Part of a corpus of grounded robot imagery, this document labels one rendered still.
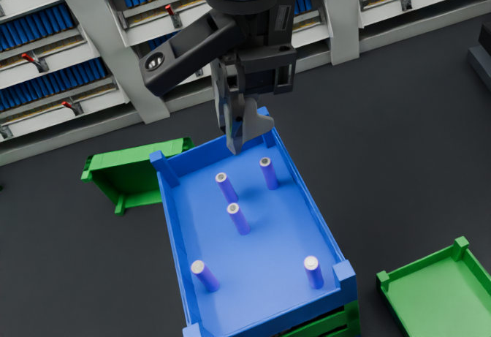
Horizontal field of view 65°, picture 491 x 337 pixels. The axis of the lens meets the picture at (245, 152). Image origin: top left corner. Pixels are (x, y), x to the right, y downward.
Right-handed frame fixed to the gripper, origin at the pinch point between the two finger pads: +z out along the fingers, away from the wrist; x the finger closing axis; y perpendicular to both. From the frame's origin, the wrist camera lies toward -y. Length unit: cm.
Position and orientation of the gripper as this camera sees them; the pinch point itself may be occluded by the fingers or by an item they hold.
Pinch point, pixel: (226, 138)
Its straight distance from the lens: 51.6
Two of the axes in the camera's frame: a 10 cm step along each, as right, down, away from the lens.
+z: 0.0, 6.9, 7.2
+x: -3.0, -6.9, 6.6
